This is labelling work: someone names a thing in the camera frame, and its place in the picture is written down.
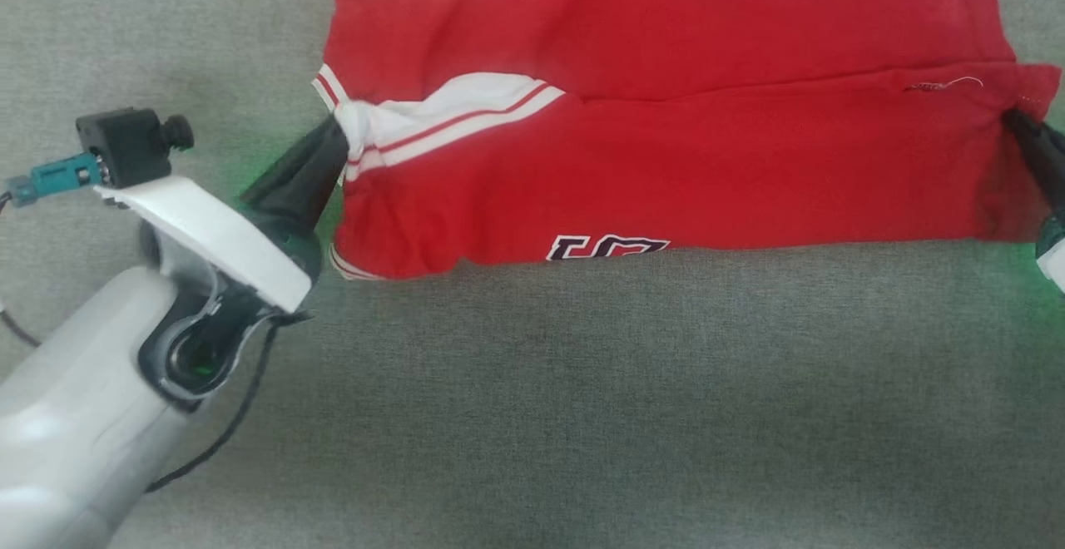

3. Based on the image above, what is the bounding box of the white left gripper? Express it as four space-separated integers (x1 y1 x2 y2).
96 114 350 315

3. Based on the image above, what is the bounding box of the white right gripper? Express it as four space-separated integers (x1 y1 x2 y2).
1003 108 1065 294

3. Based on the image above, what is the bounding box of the red and white garment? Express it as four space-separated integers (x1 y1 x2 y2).
312 0 1063 282

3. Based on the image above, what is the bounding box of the grey fabric sofa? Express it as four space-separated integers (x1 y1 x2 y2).
0 0 1065 549

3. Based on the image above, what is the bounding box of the teal left camera connector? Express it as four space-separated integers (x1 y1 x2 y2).
4 154 102 208

